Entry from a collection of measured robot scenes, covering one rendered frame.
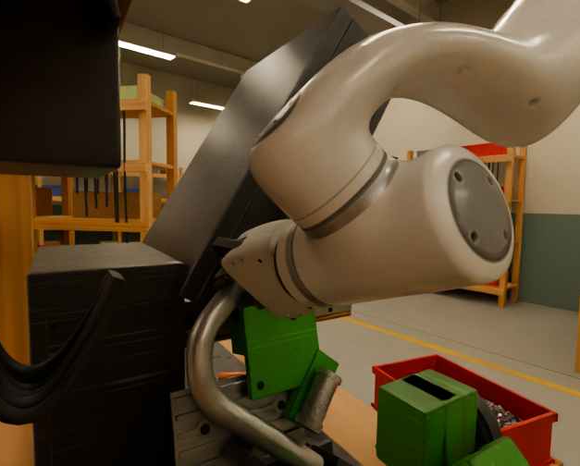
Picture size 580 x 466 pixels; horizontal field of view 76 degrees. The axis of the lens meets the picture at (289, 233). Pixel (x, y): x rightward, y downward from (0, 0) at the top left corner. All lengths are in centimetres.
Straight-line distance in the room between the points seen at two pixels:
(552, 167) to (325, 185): 588
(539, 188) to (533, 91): 579
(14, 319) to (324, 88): 112
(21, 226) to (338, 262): 104
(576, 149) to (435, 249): 584
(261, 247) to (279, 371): 24
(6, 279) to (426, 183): 113
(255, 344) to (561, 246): 566
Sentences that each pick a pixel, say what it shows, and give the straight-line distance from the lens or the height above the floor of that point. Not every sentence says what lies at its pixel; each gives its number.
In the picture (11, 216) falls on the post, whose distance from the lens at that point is 120.
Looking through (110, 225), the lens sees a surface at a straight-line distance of 321.
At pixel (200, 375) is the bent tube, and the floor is 113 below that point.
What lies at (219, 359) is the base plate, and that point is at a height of 90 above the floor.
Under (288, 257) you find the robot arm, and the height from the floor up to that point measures 128.
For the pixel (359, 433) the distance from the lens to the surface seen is 79.
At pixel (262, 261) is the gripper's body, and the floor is 127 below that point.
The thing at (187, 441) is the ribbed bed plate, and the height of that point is 104.
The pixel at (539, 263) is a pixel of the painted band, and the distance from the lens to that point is 611.
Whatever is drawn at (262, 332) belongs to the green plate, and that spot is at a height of 115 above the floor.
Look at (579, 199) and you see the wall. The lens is 597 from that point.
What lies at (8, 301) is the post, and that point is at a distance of 123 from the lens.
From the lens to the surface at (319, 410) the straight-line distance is 53.
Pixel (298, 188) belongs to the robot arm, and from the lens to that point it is 22.
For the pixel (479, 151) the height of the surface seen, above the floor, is 209.
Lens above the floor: 132
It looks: 4 degrees down
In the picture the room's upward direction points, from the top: 1 degrees clockwise
